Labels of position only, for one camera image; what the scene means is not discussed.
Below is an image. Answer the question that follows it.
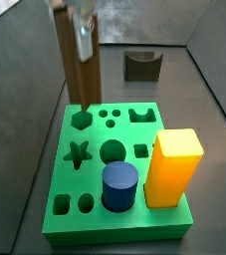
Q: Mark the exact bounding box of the blue cylinder block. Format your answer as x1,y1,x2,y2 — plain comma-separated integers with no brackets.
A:
102,161,138,213

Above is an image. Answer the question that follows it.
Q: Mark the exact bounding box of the yellow square prism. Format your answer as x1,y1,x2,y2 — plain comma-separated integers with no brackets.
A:
144,128,204,208

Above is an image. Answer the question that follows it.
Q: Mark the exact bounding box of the brown star prism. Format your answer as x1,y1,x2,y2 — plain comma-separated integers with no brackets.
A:
53,6,102,112

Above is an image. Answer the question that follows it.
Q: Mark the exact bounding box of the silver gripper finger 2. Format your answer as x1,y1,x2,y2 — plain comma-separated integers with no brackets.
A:
69,0,95,63

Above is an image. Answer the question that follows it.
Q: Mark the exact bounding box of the black curved fixture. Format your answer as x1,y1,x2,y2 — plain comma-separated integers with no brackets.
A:
123,51,163,82

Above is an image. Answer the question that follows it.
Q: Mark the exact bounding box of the green shape sorter board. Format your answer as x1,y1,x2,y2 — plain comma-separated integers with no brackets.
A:
42,103,193,246

